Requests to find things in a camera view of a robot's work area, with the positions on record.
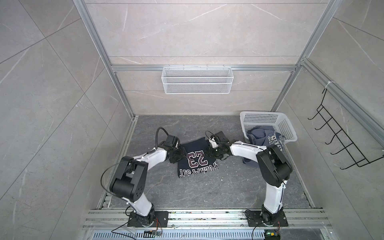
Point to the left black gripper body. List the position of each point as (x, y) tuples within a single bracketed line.
[(178, 154)]

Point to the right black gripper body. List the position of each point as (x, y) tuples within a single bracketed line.
[(216, 153)]

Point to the navy tank top red trim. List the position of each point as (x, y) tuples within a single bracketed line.
[(195, 160)]

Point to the grey-blue printed tank top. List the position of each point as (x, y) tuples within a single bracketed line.
[(265, 136)]

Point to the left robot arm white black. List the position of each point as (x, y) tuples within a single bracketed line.
[(129, 180)]

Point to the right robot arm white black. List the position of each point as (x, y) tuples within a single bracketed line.
[(274, 166)]

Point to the white plastic laundry basket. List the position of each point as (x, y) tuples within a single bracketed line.
[(279, 121)]

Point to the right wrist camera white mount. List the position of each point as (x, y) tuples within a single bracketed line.
[(218, 140)]

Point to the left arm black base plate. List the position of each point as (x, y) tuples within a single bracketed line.
[(159, 218)]

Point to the white wire mesh wall basket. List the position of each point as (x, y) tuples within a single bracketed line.
[(197, 80)]

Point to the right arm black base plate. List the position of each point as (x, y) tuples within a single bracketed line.
[(255, 218)]

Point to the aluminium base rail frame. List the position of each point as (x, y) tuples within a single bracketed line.
[(219, 224)]

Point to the black wire hook rack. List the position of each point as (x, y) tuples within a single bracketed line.
[(358, 158)]

